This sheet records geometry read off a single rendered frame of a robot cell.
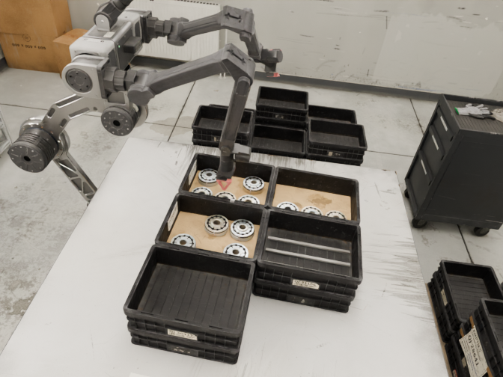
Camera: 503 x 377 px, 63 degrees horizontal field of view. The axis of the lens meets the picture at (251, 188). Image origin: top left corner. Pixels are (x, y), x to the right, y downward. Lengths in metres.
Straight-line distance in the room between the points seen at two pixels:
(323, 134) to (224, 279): 1.74
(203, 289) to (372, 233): 0.92
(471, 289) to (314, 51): 2.95
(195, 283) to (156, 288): 0.15
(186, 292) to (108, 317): 0.32
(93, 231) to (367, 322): 1.25
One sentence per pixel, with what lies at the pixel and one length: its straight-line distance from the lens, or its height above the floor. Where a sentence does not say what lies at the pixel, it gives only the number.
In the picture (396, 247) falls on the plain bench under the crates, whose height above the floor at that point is 0.70.
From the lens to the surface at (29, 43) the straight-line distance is 4.98.
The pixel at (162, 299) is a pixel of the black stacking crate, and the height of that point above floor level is 0.83.
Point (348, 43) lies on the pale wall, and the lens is 4.66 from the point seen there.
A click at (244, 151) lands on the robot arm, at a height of 1.16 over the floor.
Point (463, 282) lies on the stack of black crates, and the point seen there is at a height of 0.27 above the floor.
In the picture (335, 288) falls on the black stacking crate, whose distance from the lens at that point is 1.64.
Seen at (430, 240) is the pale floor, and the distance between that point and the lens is 3.27.
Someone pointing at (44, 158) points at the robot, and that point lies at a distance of 2.17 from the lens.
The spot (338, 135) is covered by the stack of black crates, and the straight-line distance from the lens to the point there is 3.11.
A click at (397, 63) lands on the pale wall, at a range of 4.83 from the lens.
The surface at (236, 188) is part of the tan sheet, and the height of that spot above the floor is 0.83.
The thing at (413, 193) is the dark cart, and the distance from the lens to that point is 3.32.
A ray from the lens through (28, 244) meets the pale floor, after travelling 3.04.
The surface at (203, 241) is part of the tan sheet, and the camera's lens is 1.74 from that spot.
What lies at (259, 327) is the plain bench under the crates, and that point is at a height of 0.70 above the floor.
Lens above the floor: 2.15
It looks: 41 degrees down
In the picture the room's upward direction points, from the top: 6 degrees clockwise
